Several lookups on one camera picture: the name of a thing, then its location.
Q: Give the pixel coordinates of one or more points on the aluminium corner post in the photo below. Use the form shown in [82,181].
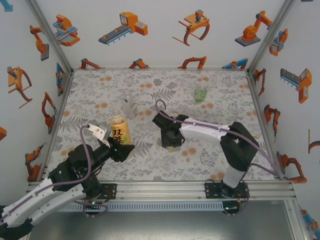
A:
[51,37]
[269,37]

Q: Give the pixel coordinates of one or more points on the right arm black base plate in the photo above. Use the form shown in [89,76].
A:
[210,190]

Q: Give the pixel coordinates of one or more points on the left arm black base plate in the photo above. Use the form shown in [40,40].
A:
[112,191]

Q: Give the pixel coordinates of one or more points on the aluminium front rail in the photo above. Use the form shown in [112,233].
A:
[160,191]

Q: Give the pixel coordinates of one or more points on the grey floral tablecloth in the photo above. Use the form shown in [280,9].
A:
[112,82]

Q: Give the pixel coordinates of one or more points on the yellow tea bottle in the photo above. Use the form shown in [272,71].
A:
[120,130]

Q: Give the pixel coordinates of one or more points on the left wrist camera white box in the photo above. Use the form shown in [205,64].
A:
[97,130]

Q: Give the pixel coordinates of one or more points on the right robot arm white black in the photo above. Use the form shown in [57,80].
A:
[237,150]

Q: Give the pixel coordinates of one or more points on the yellow bottle cap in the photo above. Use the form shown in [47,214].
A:
[171,150]

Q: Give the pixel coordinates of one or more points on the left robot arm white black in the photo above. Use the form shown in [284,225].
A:
[50,200]

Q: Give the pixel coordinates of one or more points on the pale translucent bottle cap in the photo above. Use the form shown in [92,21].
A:
[203,80]

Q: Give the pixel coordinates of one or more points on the clear plastic bottle green label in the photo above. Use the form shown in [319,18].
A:
[128,107]

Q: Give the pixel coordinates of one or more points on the aluminium frame leg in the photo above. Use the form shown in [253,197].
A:
[301,235]

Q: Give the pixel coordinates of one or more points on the aluminium side rail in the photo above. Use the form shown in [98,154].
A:
[257,100]
[57,125]

